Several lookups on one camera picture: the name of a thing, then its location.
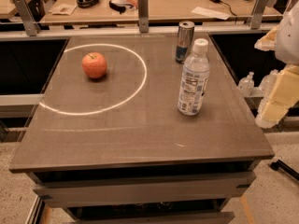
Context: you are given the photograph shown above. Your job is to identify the black sunglasses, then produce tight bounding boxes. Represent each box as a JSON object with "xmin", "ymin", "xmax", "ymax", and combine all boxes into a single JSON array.
[{"xmin": 109, "ymin": 1, "xmax": 126, "ymax": 14}]

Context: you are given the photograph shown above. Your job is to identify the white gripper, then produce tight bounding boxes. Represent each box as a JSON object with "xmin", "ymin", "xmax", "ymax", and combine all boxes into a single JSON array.
[{"xmin": 254, "ymin": 1, "xmax": 299, "ymax": 129}]

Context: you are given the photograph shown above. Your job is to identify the metal bracket right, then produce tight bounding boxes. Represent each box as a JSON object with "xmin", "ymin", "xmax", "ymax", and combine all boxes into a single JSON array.
[{"xmin": 247, "ymin": 0, "xmax": 268, "ymax": 30}]

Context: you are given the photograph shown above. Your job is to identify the clear plastic water bottle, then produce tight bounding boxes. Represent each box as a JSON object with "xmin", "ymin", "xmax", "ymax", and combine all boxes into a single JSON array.
[{"xmin": 178, "ymin": 38, "xmax": 210, "ymax": 116}]

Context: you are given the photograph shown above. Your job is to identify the metal bracket left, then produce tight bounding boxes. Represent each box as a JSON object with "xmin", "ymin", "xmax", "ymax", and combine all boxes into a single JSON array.
[{"xmin": 12, "ymin": 0, "xmax": 40, "ymax": 36}]

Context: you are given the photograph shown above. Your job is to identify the grey upper drawer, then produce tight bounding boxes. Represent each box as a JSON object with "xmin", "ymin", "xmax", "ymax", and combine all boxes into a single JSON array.
[{"xmin": 34, "ymin": 172, "xmax": 255, "ymax": 207}]

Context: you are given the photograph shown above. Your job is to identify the metal bracket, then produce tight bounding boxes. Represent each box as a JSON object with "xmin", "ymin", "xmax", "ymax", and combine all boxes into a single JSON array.
[
  {"xmin": 247, "ymin": 0, "xmax": 268, "ymax": 30},
  {"xmin": 12, "ymin": 0, "xmax": 40, "ymax": 36},
  {"xmin": 137, "ymin": 0, "xmax": 149, "ymax": 33}
]

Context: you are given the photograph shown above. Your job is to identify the black stand leg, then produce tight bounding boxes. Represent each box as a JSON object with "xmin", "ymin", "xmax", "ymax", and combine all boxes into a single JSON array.
[{"xmin": 270, "ymin": 160, "xmax": 299, "ymax": 181}]

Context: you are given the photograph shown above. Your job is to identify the small paper card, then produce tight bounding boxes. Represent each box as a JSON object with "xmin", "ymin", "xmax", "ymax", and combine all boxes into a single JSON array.
[{"xmin": 50, "ymin": 4, "xmax": 77, "ymax": 16}]

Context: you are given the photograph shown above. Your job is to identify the small clear bottle right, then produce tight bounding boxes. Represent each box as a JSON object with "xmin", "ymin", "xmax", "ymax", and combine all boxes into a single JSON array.
[{"xmin": 259, "ymin": 69, "xmax": 278, "ymax": 97}]

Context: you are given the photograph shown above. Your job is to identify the small clear bottle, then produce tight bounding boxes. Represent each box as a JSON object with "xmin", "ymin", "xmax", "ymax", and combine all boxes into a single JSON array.
[
  {"xmin": 238, "ymin": 72, "xmax": 254, "ymax": 97},
  {"xmin": 259, "ymin": 69, "xmax": 278, "ymax": 97}
]

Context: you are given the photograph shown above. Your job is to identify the red apple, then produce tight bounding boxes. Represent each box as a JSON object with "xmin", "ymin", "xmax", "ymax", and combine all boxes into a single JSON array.
[{"xmin": 81, "ymin": 52, "xmax": 107, "ymax": 79}]

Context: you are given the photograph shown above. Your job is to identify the small clear bottle left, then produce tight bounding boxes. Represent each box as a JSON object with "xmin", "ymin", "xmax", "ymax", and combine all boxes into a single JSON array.
[{"xmin": 238, "ymin": 72, "xmax": 254, "ymax": 97}]

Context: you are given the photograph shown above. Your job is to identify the metal bracket middle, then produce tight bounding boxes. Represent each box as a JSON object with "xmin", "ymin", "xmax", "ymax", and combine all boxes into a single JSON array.
[{"xmin": 137, "ymin": 0, "xmax": 149, "ymax": 33}]

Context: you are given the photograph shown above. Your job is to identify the silver blue redbull can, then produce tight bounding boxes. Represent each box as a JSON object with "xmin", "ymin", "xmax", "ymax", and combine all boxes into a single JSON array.
[{"xmin": 175, "ymin": 21, "xmax": 195, "ymax": 63}]

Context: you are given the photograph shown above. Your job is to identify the white paper sheet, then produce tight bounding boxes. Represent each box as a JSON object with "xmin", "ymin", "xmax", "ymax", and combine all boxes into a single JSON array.
[{"xmin": 192, "ymin": 7, "xmax": 230, "ymax": 21}]

